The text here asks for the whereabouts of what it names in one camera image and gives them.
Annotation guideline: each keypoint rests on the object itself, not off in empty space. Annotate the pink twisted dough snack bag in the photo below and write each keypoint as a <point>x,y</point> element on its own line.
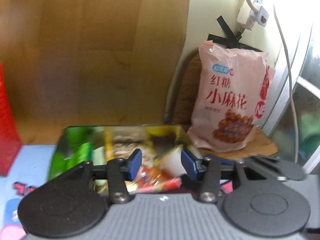
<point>231,98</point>

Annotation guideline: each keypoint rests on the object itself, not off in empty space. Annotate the yellow lid jelly cup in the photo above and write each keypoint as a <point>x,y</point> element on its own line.
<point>171,162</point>

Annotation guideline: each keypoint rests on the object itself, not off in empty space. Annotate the clear yellow cracker bag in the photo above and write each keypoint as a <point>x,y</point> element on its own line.
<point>121,141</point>

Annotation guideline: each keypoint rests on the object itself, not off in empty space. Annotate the pink cheese snack box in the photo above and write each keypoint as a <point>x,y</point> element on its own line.
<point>171,184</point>

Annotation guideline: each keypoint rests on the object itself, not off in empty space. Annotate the red gift box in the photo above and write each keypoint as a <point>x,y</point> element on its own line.
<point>10,140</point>

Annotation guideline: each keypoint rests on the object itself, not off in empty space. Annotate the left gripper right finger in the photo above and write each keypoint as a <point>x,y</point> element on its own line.
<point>193,168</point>

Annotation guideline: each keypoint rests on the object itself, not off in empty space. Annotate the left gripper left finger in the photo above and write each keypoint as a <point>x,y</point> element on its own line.
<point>77,200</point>

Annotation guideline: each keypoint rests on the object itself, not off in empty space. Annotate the light green wafer packet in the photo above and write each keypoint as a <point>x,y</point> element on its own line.
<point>99,158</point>

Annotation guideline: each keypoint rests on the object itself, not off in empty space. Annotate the black storage box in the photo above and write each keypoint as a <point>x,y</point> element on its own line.
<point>161,148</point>

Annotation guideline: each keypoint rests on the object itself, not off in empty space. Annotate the cartoon pig blanket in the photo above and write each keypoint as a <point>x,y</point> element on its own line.
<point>29,171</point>

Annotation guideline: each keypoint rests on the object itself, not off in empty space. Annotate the orange snack packet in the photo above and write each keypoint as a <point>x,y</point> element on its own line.
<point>151,176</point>

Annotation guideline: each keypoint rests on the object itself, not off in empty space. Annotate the wooden headboard panel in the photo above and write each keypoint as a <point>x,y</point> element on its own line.
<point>89,62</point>

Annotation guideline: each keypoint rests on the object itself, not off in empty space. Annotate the green snack packet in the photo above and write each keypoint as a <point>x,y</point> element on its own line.
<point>74,146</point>

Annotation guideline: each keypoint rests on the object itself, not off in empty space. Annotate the white power strip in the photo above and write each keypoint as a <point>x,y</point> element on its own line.
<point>251,12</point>

